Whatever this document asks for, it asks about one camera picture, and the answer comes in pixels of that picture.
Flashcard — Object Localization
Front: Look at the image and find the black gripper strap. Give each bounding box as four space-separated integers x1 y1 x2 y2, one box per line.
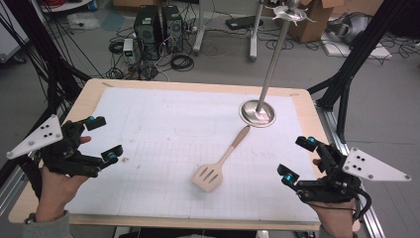
19 155 44 201

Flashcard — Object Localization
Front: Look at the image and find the black computer tower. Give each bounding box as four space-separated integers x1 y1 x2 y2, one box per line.
160 4 184 54
133 4 163 61

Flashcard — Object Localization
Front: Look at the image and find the flat black device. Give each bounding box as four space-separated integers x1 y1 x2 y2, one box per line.
225 15 264 31

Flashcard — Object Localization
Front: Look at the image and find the beige slotted spatula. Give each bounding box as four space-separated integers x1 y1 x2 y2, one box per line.
191 125 252 193

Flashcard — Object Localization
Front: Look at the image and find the grey rounded appliance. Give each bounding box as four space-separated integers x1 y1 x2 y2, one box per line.
326 12 371 47

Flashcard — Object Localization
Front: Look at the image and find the white flat board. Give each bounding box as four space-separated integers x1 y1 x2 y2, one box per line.
321 40 394 60

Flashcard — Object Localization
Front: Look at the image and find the metal hook rack stand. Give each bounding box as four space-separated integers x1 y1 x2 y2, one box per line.
239 0 315 129

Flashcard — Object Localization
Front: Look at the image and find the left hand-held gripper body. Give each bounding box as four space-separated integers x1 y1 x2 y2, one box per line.
6 113 104 179

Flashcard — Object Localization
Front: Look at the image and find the white cabinet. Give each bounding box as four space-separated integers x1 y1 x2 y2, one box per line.
0 0 30 64

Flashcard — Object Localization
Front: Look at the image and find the white stand leg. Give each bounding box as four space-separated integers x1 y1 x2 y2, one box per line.
192 0 208 57
249 0 265 62

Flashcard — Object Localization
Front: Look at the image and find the cardboard box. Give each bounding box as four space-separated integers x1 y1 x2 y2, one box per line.
273 0 335 44

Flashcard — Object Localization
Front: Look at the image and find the aluminium rail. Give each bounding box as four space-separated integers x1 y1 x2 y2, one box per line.
315 104 386 238
0 158 44 216

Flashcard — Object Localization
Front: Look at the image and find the small white box device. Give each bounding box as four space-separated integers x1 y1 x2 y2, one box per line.
122 38 136 64

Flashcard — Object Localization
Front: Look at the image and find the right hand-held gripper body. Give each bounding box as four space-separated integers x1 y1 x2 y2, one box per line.
296 144 412 203

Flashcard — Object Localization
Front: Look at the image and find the clear plastic bag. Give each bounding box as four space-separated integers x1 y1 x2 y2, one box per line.
66 12 101 31

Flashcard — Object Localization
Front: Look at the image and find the coiled black cable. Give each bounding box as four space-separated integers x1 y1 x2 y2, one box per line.
169 54 195 72

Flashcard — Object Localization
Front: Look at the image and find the person's right hand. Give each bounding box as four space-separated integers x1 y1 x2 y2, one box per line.
308 158 362 238

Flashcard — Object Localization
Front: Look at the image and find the white grid mat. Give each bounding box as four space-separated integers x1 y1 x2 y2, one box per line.
63 86 321 223

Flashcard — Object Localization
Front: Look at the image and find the white round table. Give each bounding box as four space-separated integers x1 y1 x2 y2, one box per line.
39 0 94 14

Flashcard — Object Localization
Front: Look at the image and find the person's left hand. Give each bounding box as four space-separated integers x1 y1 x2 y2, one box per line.
35 135 92 223

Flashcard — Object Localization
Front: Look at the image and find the black metal frame strut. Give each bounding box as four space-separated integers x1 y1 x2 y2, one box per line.
306 0 411 144
0 0 92 186

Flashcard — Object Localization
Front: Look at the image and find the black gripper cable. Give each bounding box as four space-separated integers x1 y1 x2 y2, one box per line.
354 187 372 222

